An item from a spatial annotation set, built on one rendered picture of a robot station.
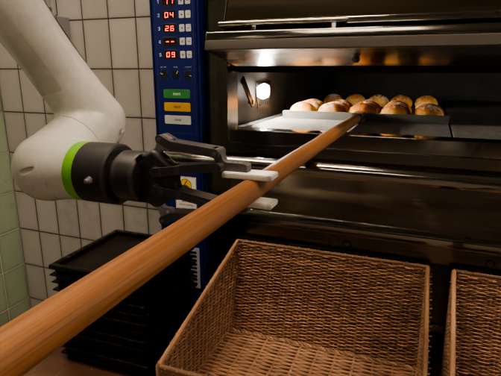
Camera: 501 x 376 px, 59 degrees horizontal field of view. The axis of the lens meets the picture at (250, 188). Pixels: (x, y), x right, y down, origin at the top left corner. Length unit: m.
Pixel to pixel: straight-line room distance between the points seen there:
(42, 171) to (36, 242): 1.22
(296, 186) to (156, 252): 0.94
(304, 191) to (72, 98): 0.72
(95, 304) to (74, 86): 0.53
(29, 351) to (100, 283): 0.07
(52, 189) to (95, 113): 0.15
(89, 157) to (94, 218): 1.02
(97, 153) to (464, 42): 0.75
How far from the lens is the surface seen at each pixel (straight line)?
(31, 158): 0.74
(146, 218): 1.55
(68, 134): 0.77
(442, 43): 1.05
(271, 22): 1.17
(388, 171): 0.85
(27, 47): 0.79
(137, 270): 0.36
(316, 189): 1.28
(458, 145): 1.22
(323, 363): 1.30
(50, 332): 0.30
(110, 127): 0.81
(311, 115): 1.60
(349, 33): 1.08
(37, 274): 1.99
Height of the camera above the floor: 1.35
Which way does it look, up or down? 15 degrees down
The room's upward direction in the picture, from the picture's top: straight up
